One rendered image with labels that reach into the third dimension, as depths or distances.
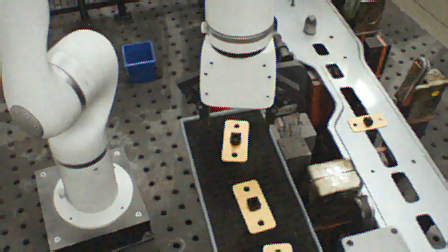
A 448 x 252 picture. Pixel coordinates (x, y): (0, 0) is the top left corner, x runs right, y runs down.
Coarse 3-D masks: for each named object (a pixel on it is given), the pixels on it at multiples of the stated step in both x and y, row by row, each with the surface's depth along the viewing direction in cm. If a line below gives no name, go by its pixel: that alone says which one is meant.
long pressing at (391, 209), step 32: (288, 0) 131; (320, 0) 131; (288, 32) 121; (320, 32) 121; (352, 32) 121; (320, 64) 112; (352, 64) 112; (384, 96) 104; (384, 128) 98; (352, 160) 92; (416, 160) 92; (384, 192) 87; (416, 192) 87; (384, 224) 82; (416, 224) 82
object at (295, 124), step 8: (280, 120) 89; (288, 120) 89; (296, 120) 89; (304, 120) 89; (272, 128) 88; (280, 128) 87; (288, 128) 87; (296, 128) 87; (304, 128) 87; (312, 128) 87; (280, 136) 86; (288, 136) 86; (304, 136) 86; (312, 136) 86; (312, 144) 88
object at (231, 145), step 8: (232, 128) 76; (240, 128) 76; (248, 128) 76; (224, 136) 75; (232, 136) 74; (240, 136) 73; (224, 144) 74; (232, 144) 74; (240, 144) 74; (224, 152) 72; (232, 152) 72; (240, 152) 72; (224, 160) 72; (232, 160) 71; (240, 160) 71
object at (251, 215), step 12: (252, 180) 69; (240, 192) 67; (252, 192) 67; (240, 204) 66; (252, 204) 65; (264, 204) 66; (252, 216) 65; (264, 216) 65; (252, 228) 63; (264, 228) 63
